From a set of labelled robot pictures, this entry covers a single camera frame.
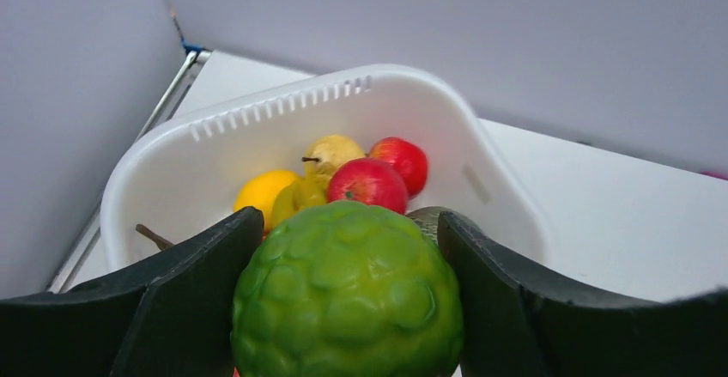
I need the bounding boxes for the white plastic basket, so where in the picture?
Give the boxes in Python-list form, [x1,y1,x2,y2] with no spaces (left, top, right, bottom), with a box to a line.
[100,64,555,271]

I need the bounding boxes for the small red fake fruit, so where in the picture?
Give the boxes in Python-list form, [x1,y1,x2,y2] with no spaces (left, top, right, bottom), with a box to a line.
[326,157,409,214]

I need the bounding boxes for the yellow fake lemon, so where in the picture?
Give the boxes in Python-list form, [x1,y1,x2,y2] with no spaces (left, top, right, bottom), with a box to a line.
[233,169,302,232]

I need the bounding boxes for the green bumpy custard apple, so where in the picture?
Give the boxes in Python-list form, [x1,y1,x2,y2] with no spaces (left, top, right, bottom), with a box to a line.
[230,200,464,376]

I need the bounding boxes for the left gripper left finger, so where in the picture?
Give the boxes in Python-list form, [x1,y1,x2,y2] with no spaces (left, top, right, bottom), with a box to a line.
[1,207,264,376]

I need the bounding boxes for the red fake apple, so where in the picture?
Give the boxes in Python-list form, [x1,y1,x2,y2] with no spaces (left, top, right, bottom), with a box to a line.
[368,137,429,198]

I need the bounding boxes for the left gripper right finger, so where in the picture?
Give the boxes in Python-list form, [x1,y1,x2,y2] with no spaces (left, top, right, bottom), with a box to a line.
[438,212,727,376]

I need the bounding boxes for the green fake avocado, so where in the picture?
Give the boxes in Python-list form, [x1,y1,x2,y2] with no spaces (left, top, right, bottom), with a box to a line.
[406,206,454,245]

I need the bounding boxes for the yellow fake pear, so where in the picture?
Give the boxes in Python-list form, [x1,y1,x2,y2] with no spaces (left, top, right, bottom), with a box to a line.
[301,134,366,191]

